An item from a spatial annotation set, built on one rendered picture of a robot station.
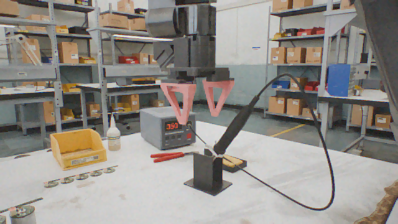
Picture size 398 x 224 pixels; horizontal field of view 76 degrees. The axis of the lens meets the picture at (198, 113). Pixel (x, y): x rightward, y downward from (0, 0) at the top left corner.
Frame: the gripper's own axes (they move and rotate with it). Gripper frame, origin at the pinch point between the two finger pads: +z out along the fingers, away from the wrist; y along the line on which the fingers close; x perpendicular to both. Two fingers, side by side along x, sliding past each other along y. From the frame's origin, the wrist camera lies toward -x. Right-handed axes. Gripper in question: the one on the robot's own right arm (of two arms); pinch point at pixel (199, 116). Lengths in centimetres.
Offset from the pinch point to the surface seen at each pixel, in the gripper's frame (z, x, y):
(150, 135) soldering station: 10.4, -25.6, -8.7
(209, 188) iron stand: 12.9, 4.2, 2.1
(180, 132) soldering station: 9.0, -17.1, -12.5
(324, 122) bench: 34, -18, -175
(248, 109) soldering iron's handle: -2.5, 10.8, 0.8
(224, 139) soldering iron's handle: 3.2, 6.6, 1.1
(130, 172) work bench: 13.5, -14.4, 6.3
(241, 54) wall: -32, -262, -462
